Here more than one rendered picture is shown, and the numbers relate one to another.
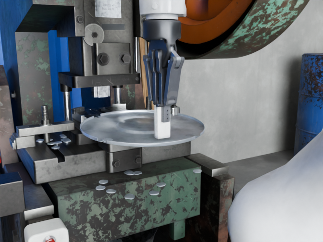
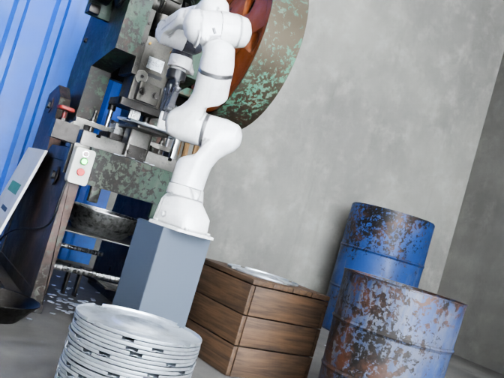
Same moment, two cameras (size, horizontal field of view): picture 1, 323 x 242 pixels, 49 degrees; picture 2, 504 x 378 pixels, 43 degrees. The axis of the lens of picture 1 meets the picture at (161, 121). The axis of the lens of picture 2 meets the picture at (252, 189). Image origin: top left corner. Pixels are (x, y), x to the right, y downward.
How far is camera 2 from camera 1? 1.86 m
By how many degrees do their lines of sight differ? 16
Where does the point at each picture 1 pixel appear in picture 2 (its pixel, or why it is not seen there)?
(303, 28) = (368, 182)
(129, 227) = (124, 190)
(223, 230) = not seen: hidden behind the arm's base
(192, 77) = (227, 187)
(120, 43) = (155, 86)
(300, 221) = (183, 109)
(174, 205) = (156, 192)
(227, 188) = not seen: hidden behind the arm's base
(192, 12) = not seen: hidden behind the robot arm
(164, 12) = (178, 65)
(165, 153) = (162, 164)
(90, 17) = (143, 66)
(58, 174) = (94, 144)
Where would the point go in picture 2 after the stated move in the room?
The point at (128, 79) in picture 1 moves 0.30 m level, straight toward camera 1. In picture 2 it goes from (153, 112) to (148, 100)
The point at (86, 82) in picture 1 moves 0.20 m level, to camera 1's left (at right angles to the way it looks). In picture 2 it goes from (127, 103) to (82, 89)
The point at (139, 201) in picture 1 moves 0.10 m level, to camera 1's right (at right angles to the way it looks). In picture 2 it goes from (135, 175) to (159, 183)
